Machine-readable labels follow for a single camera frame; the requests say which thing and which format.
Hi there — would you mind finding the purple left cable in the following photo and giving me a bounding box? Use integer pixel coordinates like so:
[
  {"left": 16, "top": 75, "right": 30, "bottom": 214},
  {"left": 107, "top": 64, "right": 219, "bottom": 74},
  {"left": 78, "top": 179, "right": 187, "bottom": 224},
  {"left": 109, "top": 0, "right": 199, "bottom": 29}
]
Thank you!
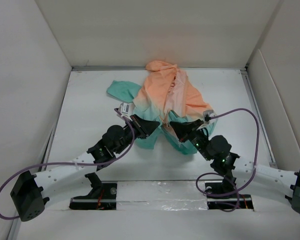
[{"left": 0, "top": 107, "right": 136, "bottom": 221}]

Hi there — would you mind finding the orange and teal gradient jacket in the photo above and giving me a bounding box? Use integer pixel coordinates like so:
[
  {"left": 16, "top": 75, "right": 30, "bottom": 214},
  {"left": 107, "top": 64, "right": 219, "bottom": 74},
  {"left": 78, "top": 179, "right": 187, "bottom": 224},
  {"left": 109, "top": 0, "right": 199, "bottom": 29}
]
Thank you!
[{"left": 106, "top": 60, "right": 212, "bottom": 155}]

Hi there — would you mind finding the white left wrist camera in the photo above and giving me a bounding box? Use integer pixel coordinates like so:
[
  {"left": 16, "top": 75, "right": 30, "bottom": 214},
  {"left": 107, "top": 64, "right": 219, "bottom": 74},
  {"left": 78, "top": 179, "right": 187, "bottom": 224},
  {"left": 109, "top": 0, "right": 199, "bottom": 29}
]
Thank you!
[{"left": 114, "top": 102, "right": 130, "bottom": 118}]

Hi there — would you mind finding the clear plastic taped strip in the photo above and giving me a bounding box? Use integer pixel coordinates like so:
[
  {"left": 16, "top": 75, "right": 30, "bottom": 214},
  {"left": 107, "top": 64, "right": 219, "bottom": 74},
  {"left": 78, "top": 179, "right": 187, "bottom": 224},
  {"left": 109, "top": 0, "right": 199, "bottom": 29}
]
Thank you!
[{"left": 116, "top": 180, "right": 208, "bottom": 211}]

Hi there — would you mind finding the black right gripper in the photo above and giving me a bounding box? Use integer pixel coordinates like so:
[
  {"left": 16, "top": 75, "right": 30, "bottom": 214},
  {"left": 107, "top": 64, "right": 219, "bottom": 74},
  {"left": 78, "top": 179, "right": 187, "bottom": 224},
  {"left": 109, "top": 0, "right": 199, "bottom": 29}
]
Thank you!
[{"left": 170, "top": 119, "right": 212, "bottom": 161}]

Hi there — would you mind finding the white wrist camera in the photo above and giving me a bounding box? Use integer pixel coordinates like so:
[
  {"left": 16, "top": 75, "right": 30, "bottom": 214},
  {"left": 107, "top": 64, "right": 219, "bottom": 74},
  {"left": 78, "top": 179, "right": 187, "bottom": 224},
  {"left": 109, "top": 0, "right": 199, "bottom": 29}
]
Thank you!
[
  {"left": 114, "top": 102, "right": 130, "bottom": 118},
  {"left": 202, "top": 109, "right": 215, "bottom": 124}
]

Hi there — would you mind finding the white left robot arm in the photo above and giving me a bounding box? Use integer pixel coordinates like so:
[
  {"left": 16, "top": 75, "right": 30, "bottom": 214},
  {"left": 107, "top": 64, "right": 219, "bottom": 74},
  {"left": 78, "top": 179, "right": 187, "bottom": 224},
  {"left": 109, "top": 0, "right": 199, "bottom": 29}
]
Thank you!
[{"left": 10, "top": 114, "right": 160, "bottom": 222}]

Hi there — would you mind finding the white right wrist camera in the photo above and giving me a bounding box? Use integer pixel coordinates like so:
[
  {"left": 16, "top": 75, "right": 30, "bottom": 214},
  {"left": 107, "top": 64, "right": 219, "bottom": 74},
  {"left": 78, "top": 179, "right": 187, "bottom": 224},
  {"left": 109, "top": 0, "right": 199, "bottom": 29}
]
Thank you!
[{"left": 202, "top": 109, "right": 215, "bottom": 124}]

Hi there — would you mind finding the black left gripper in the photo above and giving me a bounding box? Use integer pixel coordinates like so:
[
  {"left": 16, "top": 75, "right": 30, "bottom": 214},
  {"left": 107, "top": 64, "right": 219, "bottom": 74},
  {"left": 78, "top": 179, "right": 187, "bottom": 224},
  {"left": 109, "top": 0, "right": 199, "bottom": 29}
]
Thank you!
[{"left": 115, "top": 114, "right": 159, "bottom": 155}]

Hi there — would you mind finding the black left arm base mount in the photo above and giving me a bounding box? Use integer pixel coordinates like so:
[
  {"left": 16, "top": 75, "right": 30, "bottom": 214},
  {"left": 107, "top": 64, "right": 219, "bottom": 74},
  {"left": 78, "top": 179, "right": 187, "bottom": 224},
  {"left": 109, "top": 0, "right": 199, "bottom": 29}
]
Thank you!
[{"left": 69, "top": 173, "right": 118, "bottom": 211}]

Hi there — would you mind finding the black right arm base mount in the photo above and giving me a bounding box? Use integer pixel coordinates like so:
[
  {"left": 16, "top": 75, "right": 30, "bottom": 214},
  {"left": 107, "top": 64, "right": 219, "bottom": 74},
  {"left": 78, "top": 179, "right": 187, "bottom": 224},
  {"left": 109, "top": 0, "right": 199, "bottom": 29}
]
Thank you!
[{"left": 205, "top": 180, "right": 254, "bottom": 212}]

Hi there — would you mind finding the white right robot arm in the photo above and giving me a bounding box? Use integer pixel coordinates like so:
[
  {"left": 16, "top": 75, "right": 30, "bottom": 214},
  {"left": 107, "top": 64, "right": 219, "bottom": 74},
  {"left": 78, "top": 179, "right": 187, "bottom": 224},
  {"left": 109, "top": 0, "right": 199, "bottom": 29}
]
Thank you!
[{"left": 170, "top": 120, "right": 300, "bottom": 214}]

